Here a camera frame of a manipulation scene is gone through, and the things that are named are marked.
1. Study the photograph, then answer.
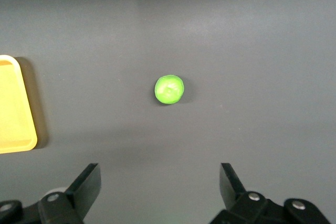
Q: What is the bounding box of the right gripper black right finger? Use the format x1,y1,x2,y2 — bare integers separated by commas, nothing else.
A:
209,162,287,224

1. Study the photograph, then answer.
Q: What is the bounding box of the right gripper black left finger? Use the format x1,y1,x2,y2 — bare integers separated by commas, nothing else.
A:
38,163,102,224

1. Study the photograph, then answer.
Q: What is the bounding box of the green apple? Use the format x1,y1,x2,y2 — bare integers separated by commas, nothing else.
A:
153,74,185,105

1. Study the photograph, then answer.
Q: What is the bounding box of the yellow plastic tray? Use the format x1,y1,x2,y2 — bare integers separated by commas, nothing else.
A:
0,55,38,154

